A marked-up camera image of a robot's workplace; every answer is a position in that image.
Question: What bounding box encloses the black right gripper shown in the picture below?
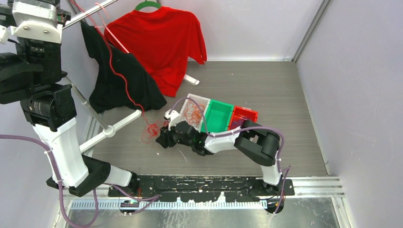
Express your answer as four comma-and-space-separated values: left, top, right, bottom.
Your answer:
156, 119, 194, 148

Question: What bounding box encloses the red cable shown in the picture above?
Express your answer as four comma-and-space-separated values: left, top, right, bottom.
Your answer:
70, 0, 149, 120

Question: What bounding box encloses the orange cable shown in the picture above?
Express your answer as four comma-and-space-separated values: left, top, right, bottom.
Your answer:
183, 101, 206, 126

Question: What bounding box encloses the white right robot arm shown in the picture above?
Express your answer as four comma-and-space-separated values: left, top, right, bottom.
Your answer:
155, 120, 284, 195

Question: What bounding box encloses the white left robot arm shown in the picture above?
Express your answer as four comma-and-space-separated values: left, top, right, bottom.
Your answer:
0, 38, 139, 197

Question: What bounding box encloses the white plastic bin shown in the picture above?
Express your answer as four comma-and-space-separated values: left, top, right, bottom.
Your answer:
179, 93, 211, 132

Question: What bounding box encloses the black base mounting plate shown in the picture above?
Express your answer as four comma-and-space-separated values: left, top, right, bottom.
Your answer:
122, 175, 295, 203

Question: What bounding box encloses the green plastic bin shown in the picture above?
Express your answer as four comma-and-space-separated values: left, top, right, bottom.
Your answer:
200, 99, 235, 133

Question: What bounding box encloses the metal clothes rack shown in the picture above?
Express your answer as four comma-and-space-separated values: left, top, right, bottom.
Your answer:
61, 0, 201, 155

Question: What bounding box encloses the black t-shirt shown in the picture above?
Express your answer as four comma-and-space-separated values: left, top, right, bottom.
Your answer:
80, 22, 167, 113

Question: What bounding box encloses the pink clothes hanger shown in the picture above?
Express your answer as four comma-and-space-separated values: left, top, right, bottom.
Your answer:
94, 2, 130, 54

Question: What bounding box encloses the red plastic bin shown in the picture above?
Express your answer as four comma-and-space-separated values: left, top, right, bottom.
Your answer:
228, 106, 259, 130

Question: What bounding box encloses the red t-shirt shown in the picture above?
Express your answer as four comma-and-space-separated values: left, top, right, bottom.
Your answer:
104, 7, 207, 97

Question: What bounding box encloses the green clothes hanger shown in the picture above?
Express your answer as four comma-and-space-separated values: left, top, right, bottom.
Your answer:
135, 0, 162, 11

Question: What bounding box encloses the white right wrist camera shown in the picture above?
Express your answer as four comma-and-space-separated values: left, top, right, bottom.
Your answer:
164, 109, 181, 130

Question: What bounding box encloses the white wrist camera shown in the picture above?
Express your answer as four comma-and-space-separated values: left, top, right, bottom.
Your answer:
164, 109, 181, 130
0, 0, 71, 44

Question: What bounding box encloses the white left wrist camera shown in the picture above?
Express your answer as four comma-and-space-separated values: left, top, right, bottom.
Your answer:
0, 0, 71, 44

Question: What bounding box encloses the white slotted cable duct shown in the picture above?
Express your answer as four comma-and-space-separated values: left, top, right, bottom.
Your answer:
70, 198, 268, 210

